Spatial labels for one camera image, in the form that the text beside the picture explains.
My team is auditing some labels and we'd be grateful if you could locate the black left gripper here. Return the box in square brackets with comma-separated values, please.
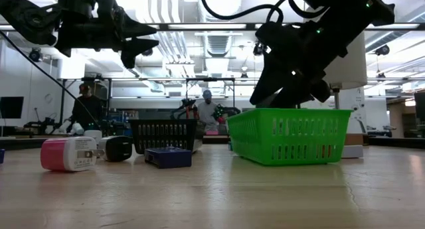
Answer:
[54, 0, 160, 69]

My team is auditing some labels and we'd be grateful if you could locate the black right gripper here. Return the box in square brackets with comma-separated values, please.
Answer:
[249, 21, 348, 110]

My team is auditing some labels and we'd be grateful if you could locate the pink white USB charger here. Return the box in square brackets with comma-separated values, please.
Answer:
[40, 136, 106, 173]

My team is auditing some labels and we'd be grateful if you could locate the green plastic basket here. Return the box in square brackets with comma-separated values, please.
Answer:
[226, 108, 353, 166]

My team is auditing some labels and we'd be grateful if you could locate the person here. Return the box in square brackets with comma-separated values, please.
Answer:
[195, 89, 222, 136]
[64, 82, 104, 136]

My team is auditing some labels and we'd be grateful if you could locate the black plastic basket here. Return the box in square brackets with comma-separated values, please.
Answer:
[128, 118, 207, 155]

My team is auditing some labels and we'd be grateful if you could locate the white-red small block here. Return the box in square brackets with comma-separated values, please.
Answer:
[98, 135, 133, 163]

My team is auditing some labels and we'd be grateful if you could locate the navy blue digital clock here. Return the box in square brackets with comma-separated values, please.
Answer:
[144, 146, 193, 169]

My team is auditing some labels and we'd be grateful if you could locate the black monitor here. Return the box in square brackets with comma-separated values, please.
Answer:
[0, 96, 25, 119]

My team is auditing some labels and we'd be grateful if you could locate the black gantry frame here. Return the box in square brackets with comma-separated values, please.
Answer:
[58, 76, 237, 123]

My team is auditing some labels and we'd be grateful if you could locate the black hanging camera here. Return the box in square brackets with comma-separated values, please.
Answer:
[252, 39, 270, 56]

